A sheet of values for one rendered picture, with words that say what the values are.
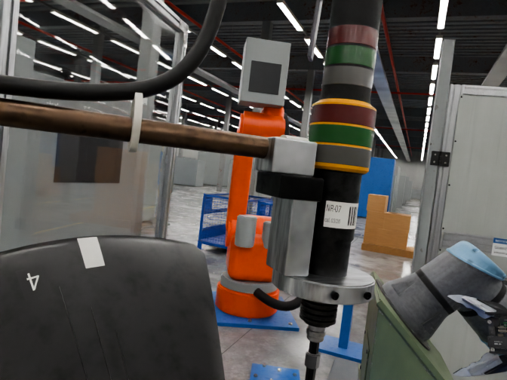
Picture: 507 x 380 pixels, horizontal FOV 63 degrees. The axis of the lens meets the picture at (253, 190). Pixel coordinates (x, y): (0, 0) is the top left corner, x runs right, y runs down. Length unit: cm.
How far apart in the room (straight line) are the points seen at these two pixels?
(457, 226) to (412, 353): 126
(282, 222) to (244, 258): 390
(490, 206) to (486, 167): 18
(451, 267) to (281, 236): 78
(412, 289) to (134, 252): 73
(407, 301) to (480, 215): 121
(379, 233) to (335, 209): 928
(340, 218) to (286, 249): 4
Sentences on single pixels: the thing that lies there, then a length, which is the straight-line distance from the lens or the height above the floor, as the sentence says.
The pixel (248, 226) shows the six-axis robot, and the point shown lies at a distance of 405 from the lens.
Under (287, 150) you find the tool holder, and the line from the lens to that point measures 26.
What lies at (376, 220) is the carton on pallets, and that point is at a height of 68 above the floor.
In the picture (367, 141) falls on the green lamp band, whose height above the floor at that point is 153.
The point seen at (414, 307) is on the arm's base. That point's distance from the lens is 101.
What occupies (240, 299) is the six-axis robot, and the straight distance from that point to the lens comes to 422.
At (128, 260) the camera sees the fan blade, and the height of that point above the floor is 141.
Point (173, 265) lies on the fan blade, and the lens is 41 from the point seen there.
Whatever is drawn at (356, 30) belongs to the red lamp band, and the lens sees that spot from 29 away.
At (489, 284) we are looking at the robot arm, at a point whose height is 132.
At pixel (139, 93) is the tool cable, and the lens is 24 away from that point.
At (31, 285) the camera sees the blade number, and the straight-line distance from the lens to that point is 37.
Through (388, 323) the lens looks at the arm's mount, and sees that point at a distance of 93.
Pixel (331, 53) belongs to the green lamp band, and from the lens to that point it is 29.
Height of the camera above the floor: 151
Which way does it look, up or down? 3 degrees down
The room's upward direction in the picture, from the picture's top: 7 degrees clockwise
